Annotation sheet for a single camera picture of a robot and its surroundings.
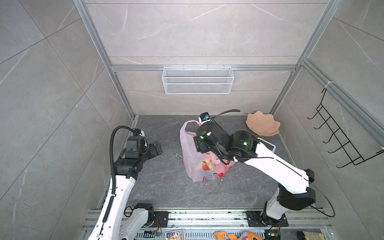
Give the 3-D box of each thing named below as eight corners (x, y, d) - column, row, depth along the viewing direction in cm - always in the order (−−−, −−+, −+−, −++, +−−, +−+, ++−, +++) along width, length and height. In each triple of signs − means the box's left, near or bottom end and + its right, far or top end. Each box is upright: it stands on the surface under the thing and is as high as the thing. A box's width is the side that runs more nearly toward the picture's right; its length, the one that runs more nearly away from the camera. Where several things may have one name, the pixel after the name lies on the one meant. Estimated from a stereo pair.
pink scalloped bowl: (259, 139, 106) (261, 135, 103) (242, 119, 120) (243, 115, 116) (281, 131, 111) (284, 127, 108) (262, 112, 124) (264, 108, 121)
